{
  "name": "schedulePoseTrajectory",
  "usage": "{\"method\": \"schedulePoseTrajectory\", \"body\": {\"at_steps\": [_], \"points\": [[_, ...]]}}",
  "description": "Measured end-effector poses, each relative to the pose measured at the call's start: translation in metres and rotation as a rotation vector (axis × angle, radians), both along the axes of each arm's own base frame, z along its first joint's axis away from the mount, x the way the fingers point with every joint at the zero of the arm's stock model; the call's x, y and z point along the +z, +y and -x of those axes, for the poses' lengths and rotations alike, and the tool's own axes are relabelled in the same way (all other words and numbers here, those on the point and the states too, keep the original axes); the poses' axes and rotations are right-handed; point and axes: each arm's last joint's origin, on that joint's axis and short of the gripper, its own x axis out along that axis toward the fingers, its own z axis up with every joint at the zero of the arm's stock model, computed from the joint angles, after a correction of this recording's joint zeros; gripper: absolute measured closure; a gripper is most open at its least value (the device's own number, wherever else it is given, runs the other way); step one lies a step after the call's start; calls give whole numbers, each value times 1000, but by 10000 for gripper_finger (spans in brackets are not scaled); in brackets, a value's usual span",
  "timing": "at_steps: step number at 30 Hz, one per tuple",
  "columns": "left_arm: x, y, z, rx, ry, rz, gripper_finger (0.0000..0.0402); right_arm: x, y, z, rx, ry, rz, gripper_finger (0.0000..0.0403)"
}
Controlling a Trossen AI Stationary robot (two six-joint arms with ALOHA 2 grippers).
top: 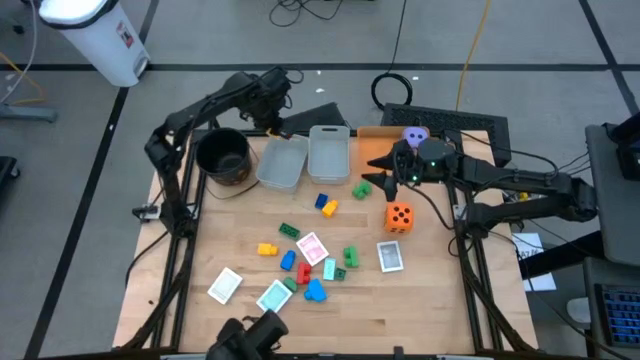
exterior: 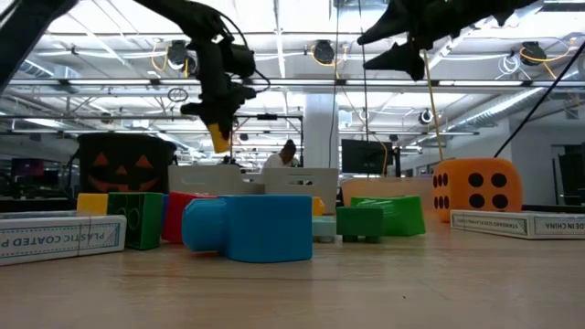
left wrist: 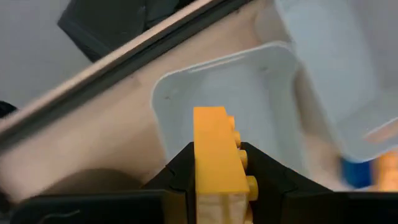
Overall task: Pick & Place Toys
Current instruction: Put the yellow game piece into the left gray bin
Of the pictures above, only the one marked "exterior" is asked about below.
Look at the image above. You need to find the grey white playing card box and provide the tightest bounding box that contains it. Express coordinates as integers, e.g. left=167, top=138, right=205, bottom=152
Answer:
left=449, top=208, right=585, bottom=241

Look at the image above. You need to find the mint toy block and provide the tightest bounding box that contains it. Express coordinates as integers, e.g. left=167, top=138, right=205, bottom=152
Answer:
left=312, top=215, right=338, bottom=244

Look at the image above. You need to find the dark monitor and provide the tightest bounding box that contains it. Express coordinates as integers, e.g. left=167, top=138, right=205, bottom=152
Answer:
left=10, top=157, right=46, bottom=179

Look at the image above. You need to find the black gantry frame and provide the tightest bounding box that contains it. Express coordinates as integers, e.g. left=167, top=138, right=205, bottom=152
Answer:
left=229, top=113, right=304, bottom=168

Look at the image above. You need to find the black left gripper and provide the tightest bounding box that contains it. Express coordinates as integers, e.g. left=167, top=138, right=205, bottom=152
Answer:
left=179, top=38, right=257, bottom=139

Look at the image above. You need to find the orange foam die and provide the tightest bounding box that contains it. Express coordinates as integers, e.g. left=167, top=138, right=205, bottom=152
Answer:
left=431, top=157, right=524, bottom=224

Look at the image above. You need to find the red toy block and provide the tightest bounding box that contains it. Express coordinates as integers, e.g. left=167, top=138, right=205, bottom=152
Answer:
left=160, top=190, right=218, bottom=245

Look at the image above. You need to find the black monitor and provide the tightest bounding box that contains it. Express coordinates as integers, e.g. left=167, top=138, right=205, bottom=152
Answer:
left=340, top=138, right=395, bottom=175

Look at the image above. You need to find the person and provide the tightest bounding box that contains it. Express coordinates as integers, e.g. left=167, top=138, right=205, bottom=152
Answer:
left=261, top=138, right=299, bottom=170

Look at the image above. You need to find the blue white playing card box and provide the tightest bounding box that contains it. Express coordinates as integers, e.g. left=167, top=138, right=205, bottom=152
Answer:
left=0, top=214, right=128, bottom=268

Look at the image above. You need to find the black pumpkin face bucket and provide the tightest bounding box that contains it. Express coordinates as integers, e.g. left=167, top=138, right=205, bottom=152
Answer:
left=76, top=132, right=178, bottom=195

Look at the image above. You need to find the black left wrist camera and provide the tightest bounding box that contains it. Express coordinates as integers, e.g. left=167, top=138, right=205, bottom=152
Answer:
left=228, top=43, right=258, bottom=80

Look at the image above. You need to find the black cabinet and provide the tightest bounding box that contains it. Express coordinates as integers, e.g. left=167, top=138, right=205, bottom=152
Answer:
left=557, top=143, right=585, bottom=207

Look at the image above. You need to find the light blue toy block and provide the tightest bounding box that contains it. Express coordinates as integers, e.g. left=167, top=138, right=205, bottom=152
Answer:
left=181, top=194, right=314, bottom=264

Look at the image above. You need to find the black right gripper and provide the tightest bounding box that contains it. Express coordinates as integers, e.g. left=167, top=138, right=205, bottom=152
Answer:
left=356, top=0, right=463, bottom=82

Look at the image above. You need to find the small dark green toy block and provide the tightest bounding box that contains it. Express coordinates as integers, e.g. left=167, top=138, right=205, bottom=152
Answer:
left=335, top=206, right=386, bottom=244

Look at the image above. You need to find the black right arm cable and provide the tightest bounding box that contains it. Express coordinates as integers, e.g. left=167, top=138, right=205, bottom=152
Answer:
left=492, top=39, right=585, bottom=160

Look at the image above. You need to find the yellow hanging cable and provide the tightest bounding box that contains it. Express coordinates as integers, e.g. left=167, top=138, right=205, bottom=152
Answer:
left=420, top=48, right=446, bottom=162

